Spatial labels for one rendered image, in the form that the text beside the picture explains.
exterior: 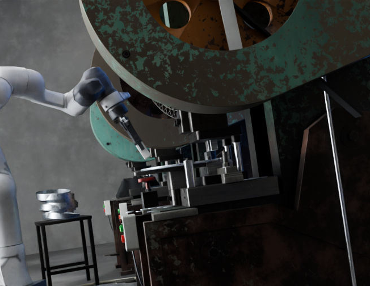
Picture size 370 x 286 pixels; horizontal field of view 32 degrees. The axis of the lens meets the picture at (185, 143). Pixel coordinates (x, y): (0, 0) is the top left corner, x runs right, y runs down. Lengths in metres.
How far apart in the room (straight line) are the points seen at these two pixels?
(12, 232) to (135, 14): 0.88
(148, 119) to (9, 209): 1.52
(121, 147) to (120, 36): 3.51
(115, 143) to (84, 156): 3.58
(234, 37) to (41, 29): 7.37
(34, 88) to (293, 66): 0.99
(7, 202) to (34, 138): 6.71
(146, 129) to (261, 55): 1.80
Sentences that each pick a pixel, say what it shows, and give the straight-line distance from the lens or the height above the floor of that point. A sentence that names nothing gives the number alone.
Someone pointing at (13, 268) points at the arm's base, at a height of 0.52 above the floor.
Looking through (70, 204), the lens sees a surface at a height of 0.66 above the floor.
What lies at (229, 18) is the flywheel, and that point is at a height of 1.18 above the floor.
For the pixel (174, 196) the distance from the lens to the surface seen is 2.18.
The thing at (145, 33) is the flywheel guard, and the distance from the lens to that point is 1.81.
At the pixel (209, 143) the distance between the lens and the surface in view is 2.24.
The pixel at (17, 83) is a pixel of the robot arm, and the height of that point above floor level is 1.15.
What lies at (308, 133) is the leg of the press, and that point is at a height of 0.83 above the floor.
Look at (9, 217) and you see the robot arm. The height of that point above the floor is 0.69.
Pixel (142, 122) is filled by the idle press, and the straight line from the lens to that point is 3.56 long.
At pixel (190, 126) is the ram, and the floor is 0.91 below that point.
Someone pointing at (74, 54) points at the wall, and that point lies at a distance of 9.02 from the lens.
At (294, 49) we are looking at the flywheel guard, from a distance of 1.88.
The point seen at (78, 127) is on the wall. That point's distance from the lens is 8.87.
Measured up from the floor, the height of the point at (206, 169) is 0.76.
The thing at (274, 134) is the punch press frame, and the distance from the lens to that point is 2.12.
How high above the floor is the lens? 0.74
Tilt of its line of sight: 3 degrees up
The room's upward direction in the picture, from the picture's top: 8 degrees counter-clockwise
